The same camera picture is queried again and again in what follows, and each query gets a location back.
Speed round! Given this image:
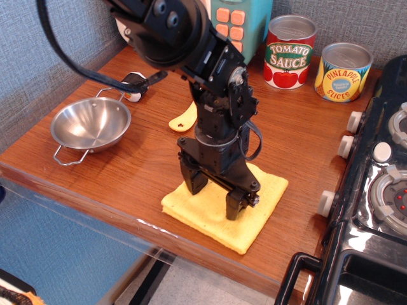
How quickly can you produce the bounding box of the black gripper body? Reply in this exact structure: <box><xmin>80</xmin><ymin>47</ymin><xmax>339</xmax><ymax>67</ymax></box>
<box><xmin>177</xmin><ymin>128</ymin><xmax>261</xmax><ymax>207</ymax></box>

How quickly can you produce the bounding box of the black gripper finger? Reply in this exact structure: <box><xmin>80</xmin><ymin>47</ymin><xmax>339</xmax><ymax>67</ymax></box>
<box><xmin>226</xmin><ymin>189</ymin><xmax>247</xmax><ymax>220</ymax></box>
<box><xmin>180</xmin><ymin>160</ymin><xmax>208</xmax><ymax>195</ymax></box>

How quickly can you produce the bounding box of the yellow towel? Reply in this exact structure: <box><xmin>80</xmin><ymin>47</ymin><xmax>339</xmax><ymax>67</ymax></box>
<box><xmin>160</xmin><ymin>161</ymin><xmax>289</xmax><ymax>255</ymax></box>

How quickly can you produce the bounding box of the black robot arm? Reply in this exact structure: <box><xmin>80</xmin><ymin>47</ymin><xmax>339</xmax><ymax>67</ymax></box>
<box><xmin>108</xmin><ymin>1</ymin><xmax>260</xmax><ymax>220</ymax></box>

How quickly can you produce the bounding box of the yellow dish brush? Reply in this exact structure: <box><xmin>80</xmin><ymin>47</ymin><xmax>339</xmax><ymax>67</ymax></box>
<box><xmin>169</xmin><ymin>102</ymin><xmax>197</xmax><ymax>132</ymax></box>

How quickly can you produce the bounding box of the toy sushi roll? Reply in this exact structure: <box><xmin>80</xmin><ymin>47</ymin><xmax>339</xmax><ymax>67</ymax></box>
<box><xmin>121</xmin><ymin>72</ymin><xmax>148</xmax><ymax>102</ymax></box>

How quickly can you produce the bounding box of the tomato sauce can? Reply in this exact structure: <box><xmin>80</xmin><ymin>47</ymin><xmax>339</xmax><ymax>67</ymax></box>
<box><xmin>263</xmin><ymin>15</ymin><xmax>317</xmax><ymax>90</ymax></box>

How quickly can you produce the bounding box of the teal toy microwave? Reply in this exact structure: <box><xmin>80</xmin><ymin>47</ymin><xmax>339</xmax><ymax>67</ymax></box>
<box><xmin>113</xmin><ymin>0</ymin><xmax>274</xmax><ymax>66</ymax></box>

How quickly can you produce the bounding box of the black toy stove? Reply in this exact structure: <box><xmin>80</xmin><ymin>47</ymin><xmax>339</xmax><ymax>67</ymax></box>
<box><xmin>275</xmin><ymin>55</ymin><xmax>406</xmax><ymax>304</ymax></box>

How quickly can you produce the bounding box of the pineapple slices can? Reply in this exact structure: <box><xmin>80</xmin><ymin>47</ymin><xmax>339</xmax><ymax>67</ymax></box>
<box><xmin>314</xmin><ymin>42</ymin><xmax>373</xmax><ymax>103</ymax></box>

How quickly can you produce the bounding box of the orange cloth item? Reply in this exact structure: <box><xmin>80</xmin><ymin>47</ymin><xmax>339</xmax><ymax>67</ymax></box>
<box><xmin>20</xmin><ymin>292</ymin><xmax>45</xmax><ymax>305</ymax></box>

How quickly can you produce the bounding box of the small steel bowl with handles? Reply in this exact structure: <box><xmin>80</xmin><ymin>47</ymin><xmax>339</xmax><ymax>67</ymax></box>
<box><xmin>50</xmin><ymin>88</ymin><xmax>132</xmax><ymax>166</ymax></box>

